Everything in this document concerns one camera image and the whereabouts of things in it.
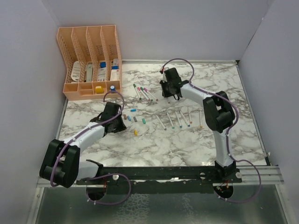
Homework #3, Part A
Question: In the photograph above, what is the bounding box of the teal cap marker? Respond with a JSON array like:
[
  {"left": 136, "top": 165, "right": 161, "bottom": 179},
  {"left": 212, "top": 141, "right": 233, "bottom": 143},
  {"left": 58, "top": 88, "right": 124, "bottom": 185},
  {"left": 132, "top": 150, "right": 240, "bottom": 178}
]
[{"left": 166, "top": 112, "right": 175, "bottom": 129}]

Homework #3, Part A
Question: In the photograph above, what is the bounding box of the yellow tape measure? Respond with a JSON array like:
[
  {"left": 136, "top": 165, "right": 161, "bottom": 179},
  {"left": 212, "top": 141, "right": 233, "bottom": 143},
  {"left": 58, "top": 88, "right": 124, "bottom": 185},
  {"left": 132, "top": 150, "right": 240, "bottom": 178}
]
[{"left": 95, "top": 86, "right": 105, "bottom": 94}]

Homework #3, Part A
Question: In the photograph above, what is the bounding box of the yellow cap marker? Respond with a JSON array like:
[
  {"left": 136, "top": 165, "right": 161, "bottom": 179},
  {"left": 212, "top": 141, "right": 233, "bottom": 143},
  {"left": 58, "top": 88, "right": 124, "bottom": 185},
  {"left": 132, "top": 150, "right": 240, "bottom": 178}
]
[{"left": 199, "top": 111, "right": 203, "bottom": 128}]

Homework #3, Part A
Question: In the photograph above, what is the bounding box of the grey cap marker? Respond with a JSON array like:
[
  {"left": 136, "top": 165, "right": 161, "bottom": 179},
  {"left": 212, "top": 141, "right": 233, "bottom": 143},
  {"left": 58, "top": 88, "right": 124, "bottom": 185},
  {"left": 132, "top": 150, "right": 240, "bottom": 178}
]
[{"left": 155, "top": 114, "right": 167, "bottom": 131}]

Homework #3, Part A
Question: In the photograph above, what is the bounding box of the white red box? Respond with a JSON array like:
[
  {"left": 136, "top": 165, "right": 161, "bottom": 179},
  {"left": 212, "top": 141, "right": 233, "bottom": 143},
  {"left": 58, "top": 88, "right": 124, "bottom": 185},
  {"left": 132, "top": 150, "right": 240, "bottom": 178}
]
[{"left": 110, "top": 58, "right": 120, "bottom": 81}]

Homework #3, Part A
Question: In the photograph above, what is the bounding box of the aluminium frame rail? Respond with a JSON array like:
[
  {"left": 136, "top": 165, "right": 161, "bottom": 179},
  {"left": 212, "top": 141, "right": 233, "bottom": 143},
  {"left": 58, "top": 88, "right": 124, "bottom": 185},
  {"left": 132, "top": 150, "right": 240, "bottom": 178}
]
[{"left": 37, "top": 164, "right": 285, "bottom": 187}]

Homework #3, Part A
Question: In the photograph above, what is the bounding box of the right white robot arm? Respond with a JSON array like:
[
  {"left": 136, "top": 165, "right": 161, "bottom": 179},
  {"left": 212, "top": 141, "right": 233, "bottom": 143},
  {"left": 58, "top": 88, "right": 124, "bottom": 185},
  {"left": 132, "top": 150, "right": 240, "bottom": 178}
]
[{"left": 160, "top": 68, "right": 236, "bottom": 182}]

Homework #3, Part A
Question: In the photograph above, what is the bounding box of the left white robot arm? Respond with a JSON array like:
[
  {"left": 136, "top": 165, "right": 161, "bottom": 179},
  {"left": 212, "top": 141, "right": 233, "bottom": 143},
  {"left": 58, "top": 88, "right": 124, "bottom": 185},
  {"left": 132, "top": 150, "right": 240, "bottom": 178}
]
[{"left": 39, "top": 102, "right": 126, "bottom": 188}]

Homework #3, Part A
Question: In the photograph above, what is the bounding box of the brown cap marker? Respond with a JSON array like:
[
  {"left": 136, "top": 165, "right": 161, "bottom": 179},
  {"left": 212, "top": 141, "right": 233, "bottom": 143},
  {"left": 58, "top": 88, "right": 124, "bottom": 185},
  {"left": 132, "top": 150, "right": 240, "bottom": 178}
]
[{"left": 187, "top": 107, "right": 192, "bottom": 124}]

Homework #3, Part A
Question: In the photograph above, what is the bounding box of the blue white box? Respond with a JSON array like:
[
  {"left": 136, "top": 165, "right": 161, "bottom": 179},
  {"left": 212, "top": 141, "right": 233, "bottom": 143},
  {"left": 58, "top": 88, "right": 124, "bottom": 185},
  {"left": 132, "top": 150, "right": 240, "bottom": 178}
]
[{"left": 96, "top": 61, "right": 107, "bottom": 82}]

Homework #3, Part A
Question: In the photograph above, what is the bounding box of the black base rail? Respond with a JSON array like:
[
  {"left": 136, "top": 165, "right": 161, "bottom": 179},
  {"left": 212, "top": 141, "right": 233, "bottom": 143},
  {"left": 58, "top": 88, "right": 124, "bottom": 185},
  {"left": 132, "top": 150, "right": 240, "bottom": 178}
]
[{"left": 77, "top": 164, "right": 242, "bottom": 195}]

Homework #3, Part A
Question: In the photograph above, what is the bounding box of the peach plastic file organizer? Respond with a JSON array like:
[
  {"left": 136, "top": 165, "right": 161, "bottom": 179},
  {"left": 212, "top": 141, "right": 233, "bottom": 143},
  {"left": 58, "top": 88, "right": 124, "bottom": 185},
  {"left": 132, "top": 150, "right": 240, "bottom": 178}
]
[{"left": 57, "top": 25, "right": 122, "bottom": 101}]

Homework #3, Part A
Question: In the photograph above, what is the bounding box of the pink cap marker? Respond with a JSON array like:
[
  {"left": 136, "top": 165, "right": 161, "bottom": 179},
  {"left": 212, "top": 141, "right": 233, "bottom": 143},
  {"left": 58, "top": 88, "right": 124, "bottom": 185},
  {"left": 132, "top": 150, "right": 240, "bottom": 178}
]
[{"left": 137, "top": 87, "right": 150, "bottom": 101}]

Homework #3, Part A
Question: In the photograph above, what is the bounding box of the light blue marker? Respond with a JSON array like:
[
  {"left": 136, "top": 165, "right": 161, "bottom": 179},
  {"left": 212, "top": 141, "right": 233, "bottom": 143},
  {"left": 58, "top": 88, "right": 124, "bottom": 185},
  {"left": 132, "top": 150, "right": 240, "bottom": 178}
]
[{"left": 175, "top": 111, "right": 183, "bottom": 128}]

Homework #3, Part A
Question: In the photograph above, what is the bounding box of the white stapler package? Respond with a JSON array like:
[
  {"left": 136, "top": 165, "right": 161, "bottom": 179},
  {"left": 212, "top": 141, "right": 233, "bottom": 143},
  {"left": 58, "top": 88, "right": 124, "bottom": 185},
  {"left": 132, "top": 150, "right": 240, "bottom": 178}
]
[{"left": 85, "top": 63, "right": 93, "bottom": 82}]

